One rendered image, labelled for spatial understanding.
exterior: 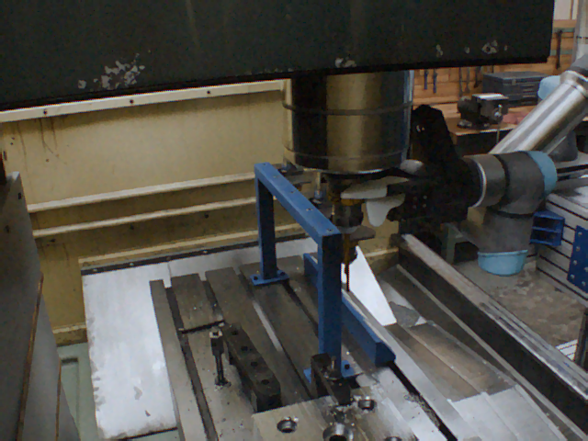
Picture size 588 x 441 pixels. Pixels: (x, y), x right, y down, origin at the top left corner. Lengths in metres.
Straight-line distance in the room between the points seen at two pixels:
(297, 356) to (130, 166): 0.78
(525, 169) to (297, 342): 0.68
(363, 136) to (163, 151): 1.13
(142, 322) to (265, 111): 0.72
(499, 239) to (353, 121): 0.36
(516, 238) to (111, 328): 1.17
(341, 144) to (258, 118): 1.11
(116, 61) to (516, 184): 0.57
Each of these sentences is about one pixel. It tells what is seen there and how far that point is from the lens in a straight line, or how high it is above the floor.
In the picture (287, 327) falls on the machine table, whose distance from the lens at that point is 1.35.
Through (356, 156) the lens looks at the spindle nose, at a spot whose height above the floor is 1.47.
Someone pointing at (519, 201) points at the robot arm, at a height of 1.35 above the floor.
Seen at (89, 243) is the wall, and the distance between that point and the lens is 1.78.
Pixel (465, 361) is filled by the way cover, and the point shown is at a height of 0.73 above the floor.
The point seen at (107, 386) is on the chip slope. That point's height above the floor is 0.69.
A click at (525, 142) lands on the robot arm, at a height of 1.39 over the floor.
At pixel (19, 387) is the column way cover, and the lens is 0.69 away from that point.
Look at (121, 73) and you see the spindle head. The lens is 0.51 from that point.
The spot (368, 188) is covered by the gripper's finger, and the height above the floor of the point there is 1.41.
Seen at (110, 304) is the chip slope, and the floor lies 0.80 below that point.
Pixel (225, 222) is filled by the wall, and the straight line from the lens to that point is 1.80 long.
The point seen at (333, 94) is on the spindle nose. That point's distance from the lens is 0.61.
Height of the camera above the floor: 1.65
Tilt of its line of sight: 23 degrees down
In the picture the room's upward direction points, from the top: 2 degrees counter-clockwise
